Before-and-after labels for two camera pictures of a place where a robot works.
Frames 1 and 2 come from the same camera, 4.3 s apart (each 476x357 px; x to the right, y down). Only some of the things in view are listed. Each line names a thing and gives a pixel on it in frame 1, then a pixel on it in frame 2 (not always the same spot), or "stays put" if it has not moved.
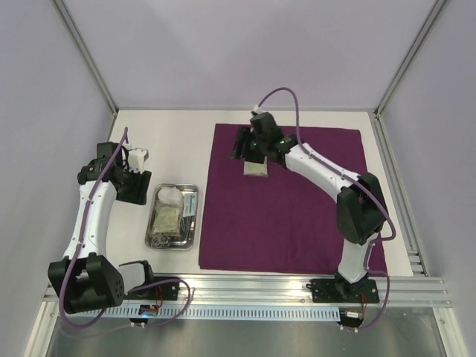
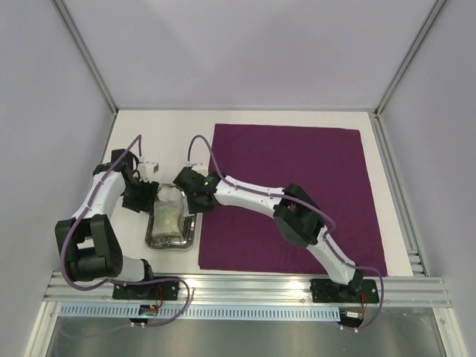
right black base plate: [332, 291] stays put
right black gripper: [243, 144] → [193, 201]
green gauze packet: [256, 169] → [166, 216]
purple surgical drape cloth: [282, 224] stays put
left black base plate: [164, 292] stays put
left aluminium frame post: [78, 42] stays put
